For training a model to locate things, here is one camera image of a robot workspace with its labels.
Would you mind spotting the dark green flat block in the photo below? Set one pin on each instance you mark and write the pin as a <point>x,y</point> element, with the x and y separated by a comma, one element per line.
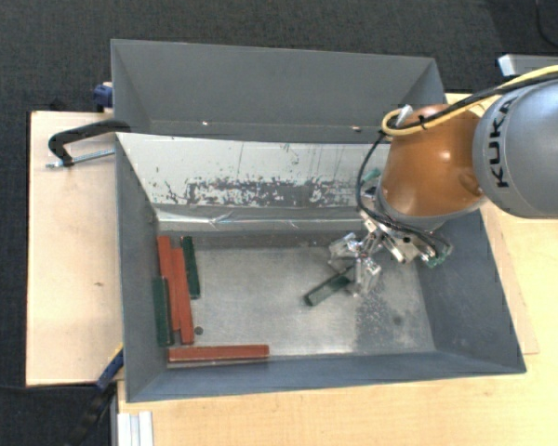
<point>325,291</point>
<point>161,311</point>
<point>190,267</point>

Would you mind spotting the grey metal bin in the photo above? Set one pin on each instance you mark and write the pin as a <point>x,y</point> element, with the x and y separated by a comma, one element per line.
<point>269,86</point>

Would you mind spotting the red-brown flat block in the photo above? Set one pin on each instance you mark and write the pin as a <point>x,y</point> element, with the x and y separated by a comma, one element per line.
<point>218,353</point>
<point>164,260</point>
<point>182,295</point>

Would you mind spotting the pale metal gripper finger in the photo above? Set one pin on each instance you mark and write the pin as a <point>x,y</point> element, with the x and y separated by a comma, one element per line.
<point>366,274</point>
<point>343,250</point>

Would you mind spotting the pale wood flat board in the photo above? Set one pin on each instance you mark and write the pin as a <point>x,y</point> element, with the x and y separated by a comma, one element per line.
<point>70,249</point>

